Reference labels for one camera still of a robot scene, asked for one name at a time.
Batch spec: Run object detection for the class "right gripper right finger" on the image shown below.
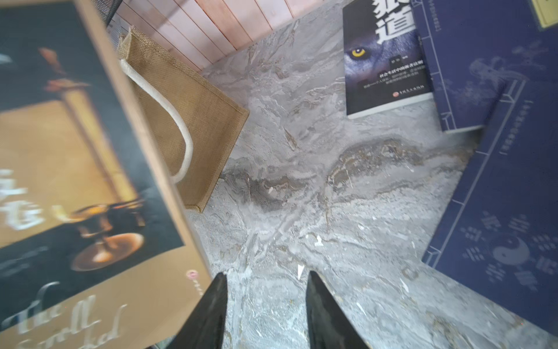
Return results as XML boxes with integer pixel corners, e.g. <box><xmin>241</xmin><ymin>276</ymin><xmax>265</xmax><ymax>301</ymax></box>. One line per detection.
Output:
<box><xmin>305</xmin><ymin>270</ymin><xmax>369</xmax><ymax>349</ymax></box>

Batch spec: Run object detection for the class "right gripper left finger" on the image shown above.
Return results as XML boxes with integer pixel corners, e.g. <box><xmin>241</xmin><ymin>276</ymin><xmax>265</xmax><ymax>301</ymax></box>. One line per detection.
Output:
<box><xmin>167</xmin><ymin>273</ymin><xmax>228</xmax><ymax>349</ymax></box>

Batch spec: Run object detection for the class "brown gold cover book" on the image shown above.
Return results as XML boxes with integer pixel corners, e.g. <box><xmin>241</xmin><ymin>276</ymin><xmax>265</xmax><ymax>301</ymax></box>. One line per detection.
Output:
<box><xmin>1</xmin><ymin>1</ymin><xmax>211</xmax><ymax>348</ymax></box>

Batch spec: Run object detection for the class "navy book yijing label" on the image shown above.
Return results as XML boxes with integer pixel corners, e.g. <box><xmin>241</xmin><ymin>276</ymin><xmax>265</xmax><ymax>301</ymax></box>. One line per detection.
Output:
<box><xmin>422</xmin><ymin>81</ymin><xmax>557</xmax><ymax>334</ymax></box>

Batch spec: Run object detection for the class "burlap canvas tote bag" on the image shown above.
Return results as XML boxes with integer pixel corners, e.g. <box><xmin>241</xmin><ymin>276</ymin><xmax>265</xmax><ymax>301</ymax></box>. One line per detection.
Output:
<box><xmin>117</xmin><ymin>27</ymin><xmax>249</xmax><ymax>212</ymax></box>

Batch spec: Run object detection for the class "black wolf title book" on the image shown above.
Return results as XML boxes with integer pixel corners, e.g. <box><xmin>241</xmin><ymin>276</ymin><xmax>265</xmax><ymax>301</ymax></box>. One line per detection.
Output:
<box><xmin>342</xmin><ymin>0</ymin><xmax>433</xmax><ymax>119</ymax></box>

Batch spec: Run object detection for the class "navy book yellow label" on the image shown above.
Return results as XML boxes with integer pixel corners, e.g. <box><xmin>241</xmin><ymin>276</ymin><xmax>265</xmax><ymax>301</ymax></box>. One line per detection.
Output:
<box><xmin>411</xmin><ymin>0</ymin><xmax>557</xmax><ymax>132</ymax></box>

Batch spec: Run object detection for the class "black wire mesh basket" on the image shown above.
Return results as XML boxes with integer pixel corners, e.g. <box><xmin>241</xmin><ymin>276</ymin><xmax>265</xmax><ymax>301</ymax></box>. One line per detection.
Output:
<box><xmin>93</xmin><ymin>0</ymin><xmax>123</xmax><ymax>26</ymax></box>

